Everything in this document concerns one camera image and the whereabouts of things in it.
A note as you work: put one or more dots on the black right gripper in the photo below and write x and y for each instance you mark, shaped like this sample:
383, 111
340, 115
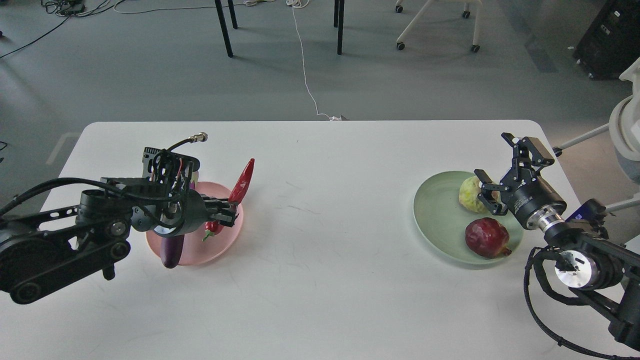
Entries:
523, 192

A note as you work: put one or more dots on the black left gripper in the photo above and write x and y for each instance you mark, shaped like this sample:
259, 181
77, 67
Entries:
186, 215

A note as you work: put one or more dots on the red chili pepper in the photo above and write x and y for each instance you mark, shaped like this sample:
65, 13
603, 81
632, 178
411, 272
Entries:
236, 196

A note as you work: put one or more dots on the green peach fruit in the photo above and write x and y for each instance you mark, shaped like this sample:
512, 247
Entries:
468, 196

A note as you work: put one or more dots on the purple eggplant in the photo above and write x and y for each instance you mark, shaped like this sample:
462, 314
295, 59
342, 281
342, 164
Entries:
171, 252

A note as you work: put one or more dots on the red pomegranate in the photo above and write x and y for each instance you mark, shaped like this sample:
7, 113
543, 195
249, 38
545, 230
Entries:
487, 238

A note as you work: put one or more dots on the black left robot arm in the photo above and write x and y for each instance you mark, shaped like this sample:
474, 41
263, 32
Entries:
44, 252

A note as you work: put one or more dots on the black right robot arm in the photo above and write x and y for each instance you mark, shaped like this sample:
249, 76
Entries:
579, 266

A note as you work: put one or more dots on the pink plate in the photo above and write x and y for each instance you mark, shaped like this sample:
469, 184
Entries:
197, 251

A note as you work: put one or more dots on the green plate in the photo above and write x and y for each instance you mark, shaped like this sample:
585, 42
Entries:
442, 220

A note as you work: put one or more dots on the white stand at right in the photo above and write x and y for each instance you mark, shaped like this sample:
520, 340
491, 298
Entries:
623, 127

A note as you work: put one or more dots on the black equipment case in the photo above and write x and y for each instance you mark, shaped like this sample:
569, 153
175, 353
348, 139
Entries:
612, 42

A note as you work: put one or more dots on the black table legs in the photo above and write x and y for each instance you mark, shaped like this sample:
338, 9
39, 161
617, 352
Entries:
338, 21

